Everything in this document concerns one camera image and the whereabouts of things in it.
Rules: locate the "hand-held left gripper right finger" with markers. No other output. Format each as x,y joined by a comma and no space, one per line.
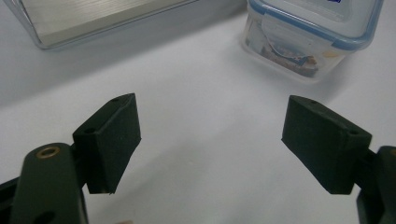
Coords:
323,146

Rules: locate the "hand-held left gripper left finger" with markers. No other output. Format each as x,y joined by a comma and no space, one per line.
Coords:
106,146

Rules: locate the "clear plastic food container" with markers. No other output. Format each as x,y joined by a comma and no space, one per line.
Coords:
299,40

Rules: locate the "clear tray with metal bottom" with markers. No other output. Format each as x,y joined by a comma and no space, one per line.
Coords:
93,15

